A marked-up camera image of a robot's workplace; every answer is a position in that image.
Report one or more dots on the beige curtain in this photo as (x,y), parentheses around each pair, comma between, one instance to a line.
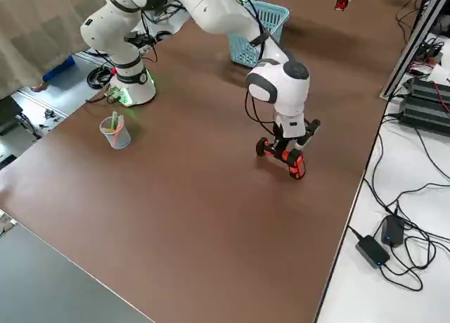
(35,31)

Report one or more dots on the pink marker pen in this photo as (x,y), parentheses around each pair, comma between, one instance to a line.
(119,129)

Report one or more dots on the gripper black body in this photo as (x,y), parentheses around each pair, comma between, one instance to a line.
(293,141)

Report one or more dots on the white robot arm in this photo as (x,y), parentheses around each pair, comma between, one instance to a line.
(218,10)

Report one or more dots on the green marker pen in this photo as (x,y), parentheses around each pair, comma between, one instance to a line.
(114,122)

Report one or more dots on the clear plastic cup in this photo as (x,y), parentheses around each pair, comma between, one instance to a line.
(119,140)

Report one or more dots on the blue plastic bin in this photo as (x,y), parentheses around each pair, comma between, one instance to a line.
(59,69)

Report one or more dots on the black power adapter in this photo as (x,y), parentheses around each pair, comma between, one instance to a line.
(392,229)
(372,251)

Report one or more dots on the green circuit board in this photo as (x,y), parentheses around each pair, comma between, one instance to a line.
(113,95)

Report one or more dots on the aluminium frame post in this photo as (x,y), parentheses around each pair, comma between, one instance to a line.
(411,38)

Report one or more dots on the black power supply box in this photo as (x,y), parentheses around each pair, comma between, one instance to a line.
(422,113)
(427,89)

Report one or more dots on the red toy car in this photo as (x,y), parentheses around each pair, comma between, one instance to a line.
(341,4)

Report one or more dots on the blue plastic basket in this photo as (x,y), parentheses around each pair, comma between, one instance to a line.
(270,15)

